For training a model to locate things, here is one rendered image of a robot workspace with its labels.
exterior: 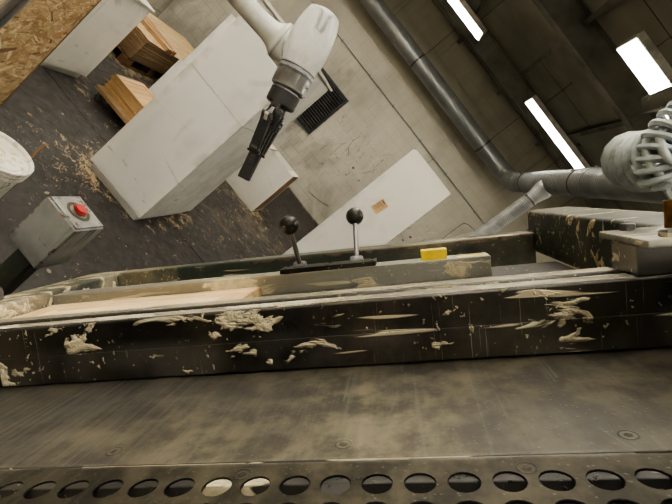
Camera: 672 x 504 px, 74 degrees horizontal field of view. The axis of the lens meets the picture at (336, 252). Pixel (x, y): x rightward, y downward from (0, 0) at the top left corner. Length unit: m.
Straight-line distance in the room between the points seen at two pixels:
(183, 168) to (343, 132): 5.97
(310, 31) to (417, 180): 3.53
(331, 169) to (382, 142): 1.13
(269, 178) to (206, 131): 2.68
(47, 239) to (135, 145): 2.24
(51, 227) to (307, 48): 0.81
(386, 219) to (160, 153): 2.26
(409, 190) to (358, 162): 4.50
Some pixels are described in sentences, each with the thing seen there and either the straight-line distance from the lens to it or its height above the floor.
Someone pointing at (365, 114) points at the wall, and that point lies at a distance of 9.07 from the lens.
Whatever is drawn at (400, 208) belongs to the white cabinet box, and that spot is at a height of 1.57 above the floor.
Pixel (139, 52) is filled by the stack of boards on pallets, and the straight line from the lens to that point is 6.38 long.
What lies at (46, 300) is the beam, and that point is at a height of 0.90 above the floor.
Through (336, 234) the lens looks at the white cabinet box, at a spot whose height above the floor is 0.89.
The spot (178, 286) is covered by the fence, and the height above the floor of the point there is 1.16.
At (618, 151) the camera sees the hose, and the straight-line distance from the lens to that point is 0.55.
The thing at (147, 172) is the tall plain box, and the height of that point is 0.34.
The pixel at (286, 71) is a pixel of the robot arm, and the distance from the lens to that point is 1.13.
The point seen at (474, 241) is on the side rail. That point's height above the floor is 1.71.
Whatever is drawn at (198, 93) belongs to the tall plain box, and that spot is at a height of 1.00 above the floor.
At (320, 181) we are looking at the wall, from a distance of 9.07.
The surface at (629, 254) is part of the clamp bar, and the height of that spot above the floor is 1.78.
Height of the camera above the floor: 1.64
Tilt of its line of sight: 11 degrees down
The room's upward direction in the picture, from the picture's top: 52 degrees clockwise
